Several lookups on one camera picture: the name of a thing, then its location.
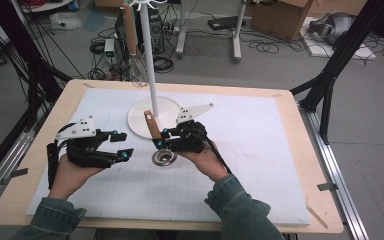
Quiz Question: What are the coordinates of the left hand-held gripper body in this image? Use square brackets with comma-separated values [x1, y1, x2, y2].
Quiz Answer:
[55, 115, 118, 169]

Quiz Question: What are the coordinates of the large cardboard box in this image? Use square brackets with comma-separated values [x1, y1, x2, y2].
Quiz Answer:
[249, 0, 314, 42]

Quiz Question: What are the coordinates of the black metal frame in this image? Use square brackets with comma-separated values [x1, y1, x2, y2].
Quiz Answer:
[0, 0, 73, 134]
[289, 0, 384, 145]

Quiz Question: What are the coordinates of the flat black box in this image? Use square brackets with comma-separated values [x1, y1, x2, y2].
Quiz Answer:
[207, 15, 247, 32]

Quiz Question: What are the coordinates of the grey bag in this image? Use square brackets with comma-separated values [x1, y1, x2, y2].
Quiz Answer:
[308, 12, 356, 46]

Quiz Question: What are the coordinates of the white metal floor frame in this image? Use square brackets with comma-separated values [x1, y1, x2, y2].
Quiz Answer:
[175, 0, 248, 64]

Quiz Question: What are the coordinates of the left hand-held gripper black cable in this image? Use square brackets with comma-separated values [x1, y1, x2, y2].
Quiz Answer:
[46, 122, 78, 191]

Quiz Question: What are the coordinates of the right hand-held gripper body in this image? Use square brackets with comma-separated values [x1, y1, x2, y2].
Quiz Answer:
[166, 103, 214, 154]

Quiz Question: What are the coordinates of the black computer tower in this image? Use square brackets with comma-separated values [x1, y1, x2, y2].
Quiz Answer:
[114, 5, 165, 63]

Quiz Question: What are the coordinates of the aluminium rail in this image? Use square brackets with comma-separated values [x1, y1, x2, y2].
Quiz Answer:
[0, 128, 36, 218]
[298, 103, 369, 240]

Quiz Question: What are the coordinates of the white foam board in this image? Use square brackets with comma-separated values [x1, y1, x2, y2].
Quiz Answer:
[299, 16, 378, 61]

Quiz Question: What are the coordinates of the person's left hand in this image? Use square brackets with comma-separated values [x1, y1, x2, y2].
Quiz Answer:
[48, 153, 104, 200]

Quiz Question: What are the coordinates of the round white table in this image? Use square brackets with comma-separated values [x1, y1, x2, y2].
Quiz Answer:
[19, 0, 74, 14]

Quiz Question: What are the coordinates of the clear plastic bag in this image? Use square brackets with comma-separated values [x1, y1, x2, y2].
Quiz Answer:
[49, 12, 83, 31]

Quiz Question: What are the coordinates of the whisk with green handle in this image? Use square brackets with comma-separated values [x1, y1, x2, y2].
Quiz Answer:
[124, 1, 150, 89]

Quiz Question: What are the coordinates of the tangle of black floor cables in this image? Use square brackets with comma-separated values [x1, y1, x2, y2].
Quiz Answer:
[89, 28, 175, 82]

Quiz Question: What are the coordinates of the person's right hand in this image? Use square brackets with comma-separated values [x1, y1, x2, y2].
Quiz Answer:
[176, 141, 229, 183]

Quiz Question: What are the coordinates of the white hook stand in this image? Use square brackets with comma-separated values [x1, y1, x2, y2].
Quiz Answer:
[118, 0, 185, 140]

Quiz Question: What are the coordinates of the right hand-held gripper black cable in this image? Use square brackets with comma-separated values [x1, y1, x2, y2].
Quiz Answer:
[204, 134, 233, 176]

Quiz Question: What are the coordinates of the white grid mat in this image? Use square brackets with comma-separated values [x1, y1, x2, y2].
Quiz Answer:
[26, 87, 311, 226]

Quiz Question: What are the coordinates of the small white and green device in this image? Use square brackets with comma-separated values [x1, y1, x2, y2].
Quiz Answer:
[103, 38, 116, 58]

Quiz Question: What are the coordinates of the hand-held gripper black cable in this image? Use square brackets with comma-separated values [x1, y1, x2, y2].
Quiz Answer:
[46, 122, 78, 191]
[204, 134, 233, 176]

